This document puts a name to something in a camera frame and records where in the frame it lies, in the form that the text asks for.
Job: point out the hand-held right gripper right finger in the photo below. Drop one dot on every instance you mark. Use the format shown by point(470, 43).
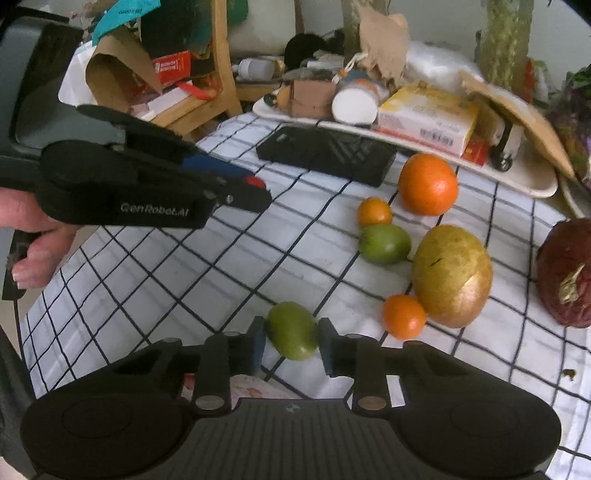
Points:
point(327, 350)

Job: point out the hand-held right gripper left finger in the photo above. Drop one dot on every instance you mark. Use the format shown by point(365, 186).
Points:
point(256, 347)

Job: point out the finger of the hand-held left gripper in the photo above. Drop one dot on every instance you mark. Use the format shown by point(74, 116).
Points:
point(244, 197)
point(217, 165)

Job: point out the green lime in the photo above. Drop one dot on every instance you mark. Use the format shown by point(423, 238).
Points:
point(292, 330)
point(384, 243)

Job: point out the person's left hand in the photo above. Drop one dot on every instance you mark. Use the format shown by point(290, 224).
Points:
point(37, 258)

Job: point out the black-checked white tablecloth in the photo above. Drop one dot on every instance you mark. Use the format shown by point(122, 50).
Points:
point(207, 258)

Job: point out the small orange tangerine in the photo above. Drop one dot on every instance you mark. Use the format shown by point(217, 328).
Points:
point(375, 211)
point(404, 315)

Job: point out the black flat box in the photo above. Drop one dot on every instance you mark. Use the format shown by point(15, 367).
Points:
point(325, 154)

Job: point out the wooden chair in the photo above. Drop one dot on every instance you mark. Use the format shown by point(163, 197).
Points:
point(220, 69)

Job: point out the white plastic bottle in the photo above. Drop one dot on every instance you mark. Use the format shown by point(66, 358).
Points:
point(254, 69)

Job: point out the red and white box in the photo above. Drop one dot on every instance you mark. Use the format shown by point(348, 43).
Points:
point(171, 67)

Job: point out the small cardboard box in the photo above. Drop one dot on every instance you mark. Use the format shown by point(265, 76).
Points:
point(310, 99)

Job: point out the brown paper bag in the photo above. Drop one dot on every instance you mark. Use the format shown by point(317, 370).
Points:
point(113, 74)

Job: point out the grey appliance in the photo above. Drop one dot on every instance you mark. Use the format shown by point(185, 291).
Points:
point(25, 92)

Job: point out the white round container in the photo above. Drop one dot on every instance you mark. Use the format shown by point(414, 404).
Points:
point(354, 107)

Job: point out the yellow-green mango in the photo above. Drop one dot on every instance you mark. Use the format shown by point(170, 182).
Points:
point(451, 276)

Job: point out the black cloth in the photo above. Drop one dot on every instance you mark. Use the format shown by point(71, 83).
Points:
point(304, 46)

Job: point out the teal paper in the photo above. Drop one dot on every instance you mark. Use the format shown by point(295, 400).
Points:
point(124, 16)

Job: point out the large orange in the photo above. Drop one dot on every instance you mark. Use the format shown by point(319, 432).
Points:
point(428, 184)

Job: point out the yellow and white carton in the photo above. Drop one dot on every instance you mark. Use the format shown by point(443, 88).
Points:
point(427, 120)

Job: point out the torn brown paper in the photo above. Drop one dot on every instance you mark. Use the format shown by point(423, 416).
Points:
point(383, 39)

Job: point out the white plastic bag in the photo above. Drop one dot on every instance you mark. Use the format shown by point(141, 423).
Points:
point(434, 60)

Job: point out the small red box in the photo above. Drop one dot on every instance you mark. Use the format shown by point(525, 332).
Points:
point(478, 150)

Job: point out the dark red fruit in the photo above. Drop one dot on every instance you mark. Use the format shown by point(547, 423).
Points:
point(567, 272)

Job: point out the cream oval tray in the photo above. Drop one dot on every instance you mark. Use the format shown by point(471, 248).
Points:
point(521, 177)

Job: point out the white toy car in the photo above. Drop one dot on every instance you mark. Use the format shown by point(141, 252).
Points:
point(505, 143)

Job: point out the cream plate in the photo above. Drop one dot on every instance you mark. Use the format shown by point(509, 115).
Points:
point(572, 198)

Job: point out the bent cardboard sheet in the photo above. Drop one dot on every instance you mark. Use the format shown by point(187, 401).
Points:
point(521, 115)

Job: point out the green mossy pole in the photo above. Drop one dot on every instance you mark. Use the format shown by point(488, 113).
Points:
point(505, 41)

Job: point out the purple-green leafy plant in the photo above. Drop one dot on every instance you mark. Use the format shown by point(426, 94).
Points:
point(575, 110)

